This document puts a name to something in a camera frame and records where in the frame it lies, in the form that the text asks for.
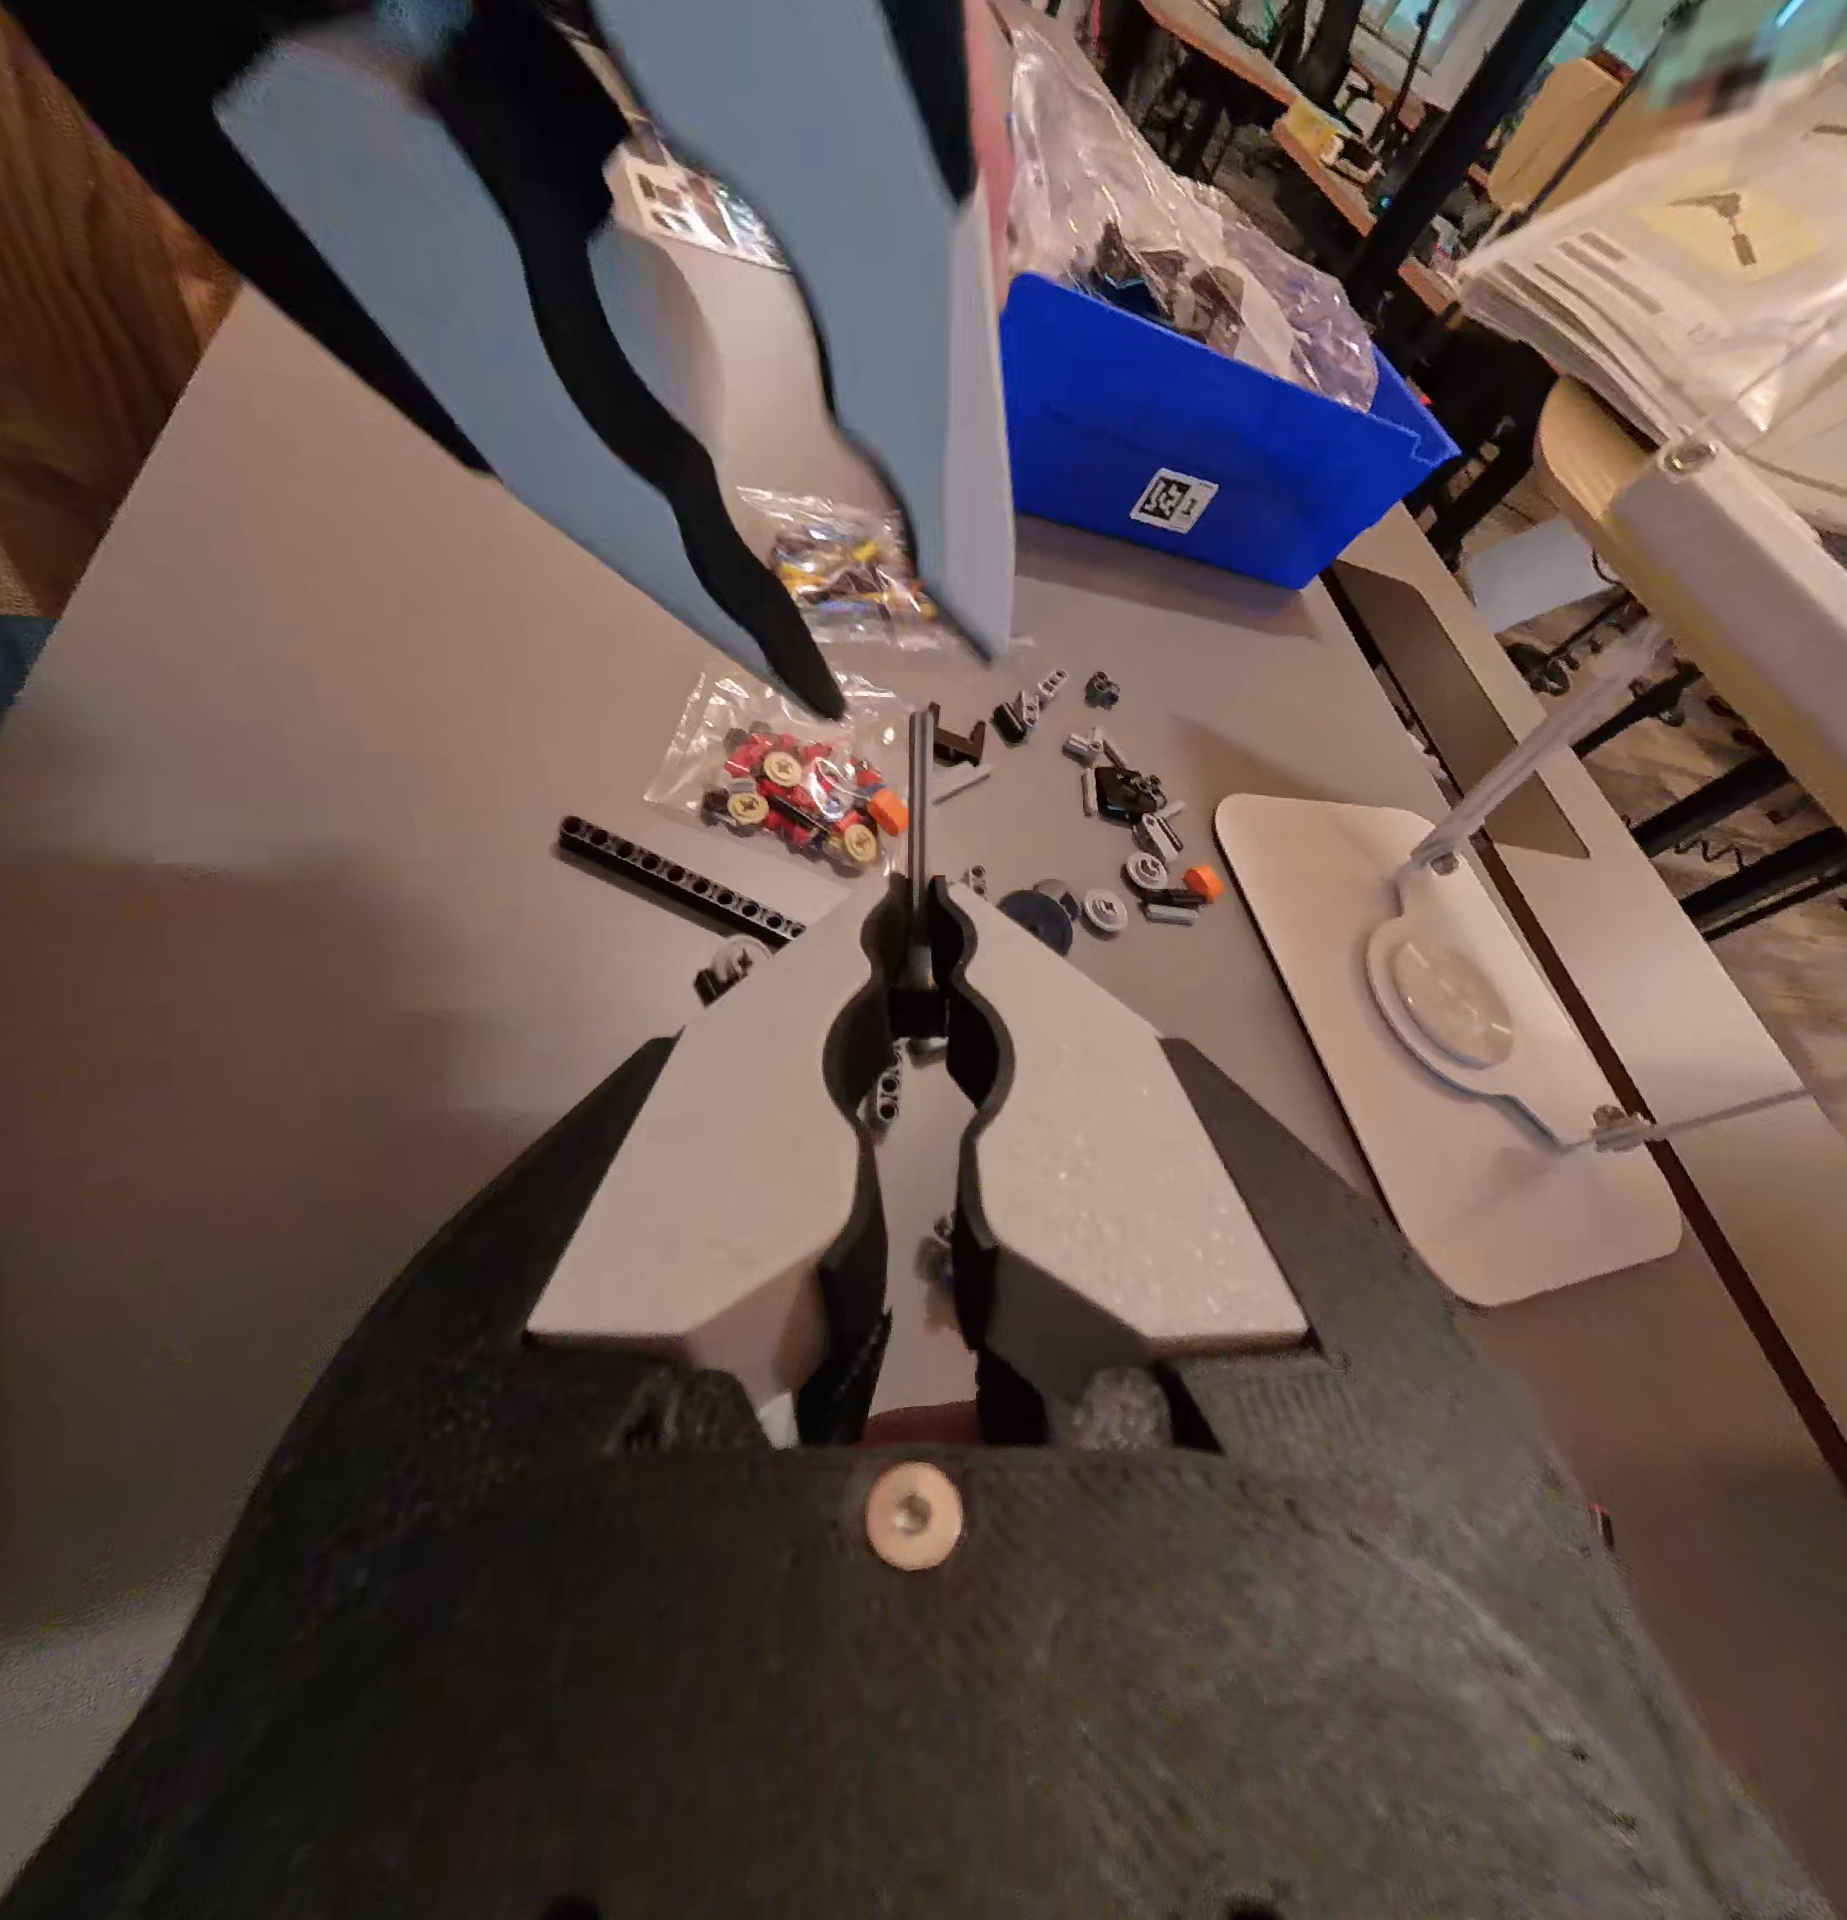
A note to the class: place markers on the black and grey lego pin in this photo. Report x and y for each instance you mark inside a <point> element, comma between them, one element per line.
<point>1171,908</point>

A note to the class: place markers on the bag of red lego pieces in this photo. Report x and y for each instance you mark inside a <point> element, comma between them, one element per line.
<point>781,780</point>

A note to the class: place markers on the small grey lego connector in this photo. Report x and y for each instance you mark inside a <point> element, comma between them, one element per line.
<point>1085,745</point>

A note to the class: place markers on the bag of yellow blue pieces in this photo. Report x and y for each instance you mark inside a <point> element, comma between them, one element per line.
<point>863,576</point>

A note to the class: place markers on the lego axle assembly with gear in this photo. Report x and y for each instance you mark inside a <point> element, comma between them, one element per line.
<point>920,810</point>

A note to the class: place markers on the black pole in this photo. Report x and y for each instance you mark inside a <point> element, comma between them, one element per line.
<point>1463,121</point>

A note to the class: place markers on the grey and black lego connector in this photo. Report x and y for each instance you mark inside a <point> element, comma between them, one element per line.
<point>1009,720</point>

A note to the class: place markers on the black lego plate assembly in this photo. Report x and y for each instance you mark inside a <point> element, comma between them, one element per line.
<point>1126,786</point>

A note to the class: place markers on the lego instruction booklet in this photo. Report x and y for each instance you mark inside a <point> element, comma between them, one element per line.
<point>1689,256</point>

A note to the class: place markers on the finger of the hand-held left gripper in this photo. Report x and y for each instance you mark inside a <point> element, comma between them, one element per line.
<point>803,226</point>
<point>444,300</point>

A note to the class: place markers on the dark blue lego disc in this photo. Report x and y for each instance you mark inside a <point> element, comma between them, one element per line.
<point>1039,918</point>

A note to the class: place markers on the black lego bracket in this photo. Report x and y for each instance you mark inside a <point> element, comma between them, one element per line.
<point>955,736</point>

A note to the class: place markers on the orange lego piece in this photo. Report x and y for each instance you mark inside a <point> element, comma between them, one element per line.
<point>1203,884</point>

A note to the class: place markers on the blue storage bin with tag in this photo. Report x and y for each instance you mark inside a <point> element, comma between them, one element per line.
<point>1209,435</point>

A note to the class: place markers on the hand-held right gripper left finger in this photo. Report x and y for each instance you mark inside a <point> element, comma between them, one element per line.
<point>699,1200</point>

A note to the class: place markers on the short grey lego beam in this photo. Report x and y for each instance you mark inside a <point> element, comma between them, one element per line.
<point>886,1106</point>

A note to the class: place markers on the clear bags of lego parts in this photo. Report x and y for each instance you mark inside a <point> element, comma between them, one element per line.
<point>1164,226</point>

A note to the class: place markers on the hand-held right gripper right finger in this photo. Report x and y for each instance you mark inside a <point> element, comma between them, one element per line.
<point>1134,1200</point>

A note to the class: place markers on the white book stand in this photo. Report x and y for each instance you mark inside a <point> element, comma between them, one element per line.
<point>1403,960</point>

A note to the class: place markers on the long black lego beam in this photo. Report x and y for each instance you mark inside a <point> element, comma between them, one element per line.
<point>668,876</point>

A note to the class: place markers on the grey lego axle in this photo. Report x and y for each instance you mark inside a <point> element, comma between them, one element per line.
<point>960,784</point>

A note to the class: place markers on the lego sticker sheet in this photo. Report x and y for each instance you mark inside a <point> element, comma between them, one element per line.
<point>699,202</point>

